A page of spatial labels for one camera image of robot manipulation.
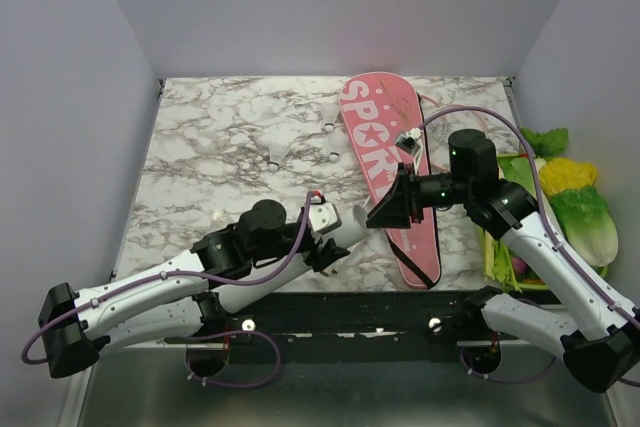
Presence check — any pink racket bag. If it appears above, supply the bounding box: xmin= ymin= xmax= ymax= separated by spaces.
xmin=339 ymin=72 xmax=441 ymax=289

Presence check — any green vegetable basket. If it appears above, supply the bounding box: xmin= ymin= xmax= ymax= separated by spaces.
xmin=481 ymin=158 xmax=610 ymax=291

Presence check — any purple cable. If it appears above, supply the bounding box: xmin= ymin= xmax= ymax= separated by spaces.
xmin=20 ymin=190 xmax=326 ymax=388
xmin=419 ymin=105 xmax=640 ymax=381

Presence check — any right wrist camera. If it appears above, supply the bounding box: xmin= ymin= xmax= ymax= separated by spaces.
xmin=394 ymin=128 xmax=422 ymax=155

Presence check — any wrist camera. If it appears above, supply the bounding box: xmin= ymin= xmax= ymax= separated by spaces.
xmin=308 ymin=201 xmax=342 ymax=235
xmin=394 ymin=128 xmax=422 ymax=155

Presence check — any green leafy vegetable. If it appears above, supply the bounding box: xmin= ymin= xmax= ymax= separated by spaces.
xmin=520 ymin=127 xmax=569 ymax=158

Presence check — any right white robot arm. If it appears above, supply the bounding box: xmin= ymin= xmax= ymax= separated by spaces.
xmin=366 ymin=129 xmax=639 ymax=393

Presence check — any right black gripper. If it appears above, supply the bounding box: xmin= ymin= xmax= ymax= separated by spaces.
xmin=366 ymin=162 xmax=472 ymax=229

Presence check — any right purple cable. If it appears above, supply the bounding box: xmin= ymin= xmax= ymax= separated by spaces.
xmin=419 ymin=105 xmax=640 ymax=381

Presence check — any white shuttlecock tube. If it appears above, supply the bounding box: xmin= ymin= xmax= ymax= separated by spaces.
xmin=216 ymin=205 xmax=370 ymax=314

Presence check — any black mounting base plate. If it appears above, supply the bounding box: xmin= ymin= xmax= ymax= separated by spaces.
xmin=102 ymin=289 xmax=556 ymax=366

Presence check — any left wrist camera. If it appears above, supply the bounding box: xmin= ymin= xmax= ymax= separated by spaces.
xmin=308 ymin=201 xmax=342 ymax=235

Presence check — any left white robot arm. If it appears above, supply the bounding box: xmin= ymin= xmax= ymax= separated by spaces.
xmin=36 ymin=193 xmax=367 ymax=379

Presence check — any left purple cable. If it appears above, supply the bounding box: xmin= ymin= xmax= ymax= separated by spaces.
xmin=20 ymin=190 xmax=326 ymax=388

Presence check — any yellow green napa cabbage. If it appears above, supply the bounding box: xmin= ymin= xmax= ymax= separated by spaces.
xmin=538 ymin=158 xmax=619 ymax=268

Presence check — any white shuttlecock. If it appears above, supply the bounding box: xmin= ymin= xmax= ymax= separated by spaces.
xmin=320 ymin=104 xmax=340 ymax=133
xmin=267 ymin=141 xmax=290 ymax=172
xmin=328 ymin=134 xmax=350 ymax=163

